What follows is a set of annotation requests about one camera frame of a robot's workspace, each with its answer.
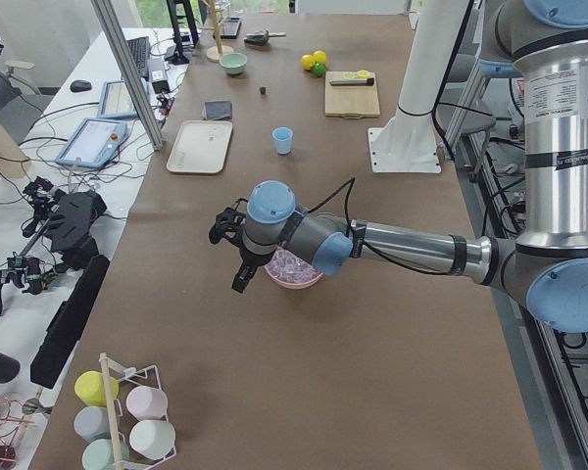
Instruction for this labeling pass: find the light blue plastic cup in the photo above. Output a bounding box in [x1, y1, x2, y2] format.
[272, 126, 294, 155]

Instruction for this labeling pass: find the yellow cup in rack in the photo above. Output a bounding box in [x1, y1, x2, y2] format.
[74, 371, 106, 406]

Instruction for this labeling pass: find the teach pendant rear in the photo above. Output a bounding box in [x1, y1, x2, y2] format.
[97, 80, 138, 119]

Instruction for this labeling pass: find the small black clamp tool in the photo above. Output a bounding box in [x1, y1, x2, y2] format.
[0, 254, 55, 319]

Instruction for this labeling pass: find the dark grey folded cloth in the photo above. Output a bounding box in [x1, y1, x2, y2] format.
[202, 100, 232, 120]

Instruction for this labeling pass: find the black rectangular tray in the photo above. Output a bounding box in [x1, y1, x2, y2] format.
[219, 17, 242, 40]

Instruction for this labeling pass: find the long black bar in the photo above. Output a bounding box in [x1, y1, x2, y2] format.
[29, 255, 110, 389]

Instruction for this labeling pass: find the yellow lemon rear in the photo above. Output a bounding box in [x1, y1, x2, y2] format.
[313, 50, 328, 66]

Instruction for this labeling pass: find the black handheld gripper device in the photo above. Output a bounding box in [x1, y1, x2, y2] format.
[23, 176, 107, 273]

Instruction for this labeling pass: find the black computer mouse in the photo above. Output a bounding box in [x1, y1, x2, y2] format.
[70, 79, 92, 93]

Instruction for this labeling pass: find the mint cup in rack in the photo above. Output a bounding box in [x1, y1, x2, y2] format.
[81, 439, 116, 470]

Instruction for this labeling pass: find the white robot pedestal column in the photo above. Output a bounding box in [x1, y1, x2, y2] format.
[368, 0, 473, 174]

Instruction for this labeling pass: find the black keyboard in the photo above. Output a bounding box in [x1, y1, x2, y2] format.
[125, 36, 150, 78]

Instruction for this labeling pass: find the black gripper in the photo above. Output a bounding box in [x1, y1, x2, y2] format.
[209, 198, 257, 293]

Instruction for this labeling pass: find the teach pendant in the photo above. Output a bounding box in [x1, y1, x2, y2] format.
[97, 80, 138, 119]
[55, 117, 127, 169]

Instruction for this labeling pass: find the wooden cutting board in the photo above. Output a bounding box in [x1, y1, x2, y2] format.
[324, 70, 381, 118]

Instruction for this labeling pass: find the mint green bowl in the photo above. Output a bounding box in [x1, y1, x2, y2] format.
[219, 52, 248, 76]

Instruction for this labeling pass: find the cream rabbit tray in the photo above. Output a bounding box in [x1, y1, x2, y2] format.
[167, 120, 233, 174]

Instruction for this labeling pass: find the pink bowl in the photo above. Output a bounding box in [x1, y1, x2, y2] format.
[265, 248, 325, 291]

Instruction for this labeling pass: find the pile of clear ice cubes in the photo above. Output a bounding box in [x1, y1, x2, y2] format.
[268, 248, 319, 283]

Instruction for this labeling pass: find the teach pendant front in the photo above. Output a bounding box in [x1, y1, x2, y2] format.
[55, 117, 127, 169]

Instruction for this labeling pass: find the green lime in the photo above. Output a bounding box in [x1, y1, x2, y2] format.
[312, 63, 326, 77]

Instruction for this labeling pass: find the yellow lemon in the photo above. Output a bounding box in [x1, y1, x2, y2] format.
[300, 54, 316, 71]
[313, 50, 328, 66]

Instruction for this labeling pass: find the yellow lemon front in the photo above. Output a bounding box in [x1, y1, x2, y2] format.
[300, 54, 316, 71]

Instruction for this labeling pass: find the steel ice scoop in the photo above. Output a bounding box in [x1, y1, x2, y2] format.
[244, 29, 287, 46]

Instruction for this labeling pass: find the pink cup in rack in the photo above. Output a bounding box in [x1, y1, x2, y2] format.
[126, 386, 169, 420]

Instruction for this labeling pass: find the grey cup in rack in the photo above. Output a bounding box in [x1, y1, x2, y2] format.
[73, 406, 111, 443]

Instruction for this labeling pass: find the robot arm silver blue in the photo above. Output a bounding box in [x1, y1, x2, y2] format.
[209, 1, 588, 333]

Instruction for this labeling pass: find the wooden mug tree stand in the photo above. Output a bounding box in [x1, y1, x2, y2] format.
[203, 0, 234, 63]

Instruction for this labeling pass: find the aluminium frame post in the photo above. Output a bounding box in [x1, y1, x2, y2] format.
[91, 0, 164, 151]

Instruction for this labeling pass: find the white cup in rack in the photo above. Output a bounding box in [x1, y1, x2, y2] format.
[129, 420, 175, 460]

